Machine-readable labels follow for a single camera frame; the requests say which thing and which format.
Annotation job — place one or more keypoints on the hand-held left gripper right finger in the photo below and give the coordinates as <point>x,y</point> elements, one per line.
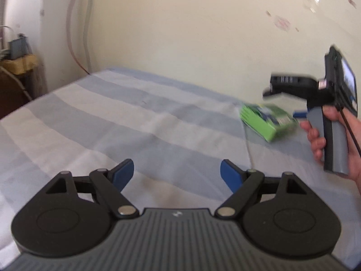
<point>230,175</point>

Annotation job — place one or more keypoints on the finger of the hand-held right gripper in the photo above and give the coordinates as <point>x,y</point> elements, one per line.
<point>268,93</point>

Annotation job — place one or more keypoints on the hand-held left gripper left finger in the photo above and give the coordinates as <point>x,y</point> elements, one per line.
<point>124,173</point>

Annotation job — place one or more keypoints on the green cardboard box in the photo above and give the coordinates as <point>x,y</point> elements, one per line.
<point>268,129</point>

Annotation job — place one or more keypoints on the person's right hand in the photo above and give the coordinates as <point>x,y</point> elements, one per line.
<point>354,146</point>

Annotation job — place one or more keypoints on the striped bed sheet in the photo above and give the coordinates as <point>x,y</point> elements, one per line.
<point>141,124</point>

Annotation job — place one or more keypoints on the dark wooden cabinet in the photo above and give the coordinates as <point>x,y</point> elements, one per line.
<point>11,96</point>

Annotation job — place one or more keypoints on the yellowish cardboard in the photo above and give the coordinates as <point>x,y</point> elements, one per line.
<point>19,63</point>

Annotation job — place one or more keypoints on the grey box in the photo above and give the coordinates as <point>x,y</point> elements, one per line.
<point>18,46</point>

